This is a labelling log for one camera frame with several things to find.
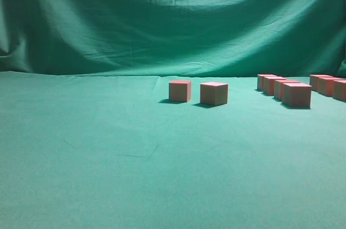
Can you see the green cloth backdrop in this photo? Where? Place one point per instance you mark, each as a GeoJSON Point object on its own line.
{"type": "Point", "coordinates": [193, 38]}

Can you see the pink cube column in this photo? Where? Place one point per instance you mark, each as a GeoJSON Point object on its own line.
{"type": "Point", "coordinates": [278, 87]}
{"type": "Point", "coordinates": [269, 84]}
{"type": "Point", "coordinates": [214, 93]}
{"type": "Point", "coordinates": [180, 90]}
{"type": "Point", "coordinates": [296, 95]}
{"type": "Point", "coordinates": [326, 85]}
{"type": "Point", "coordinates": [260, 80]}
{"type": "Point", "coordinates": [314, 80]}
{"type": "Point", "coordinates": [339, 90]}

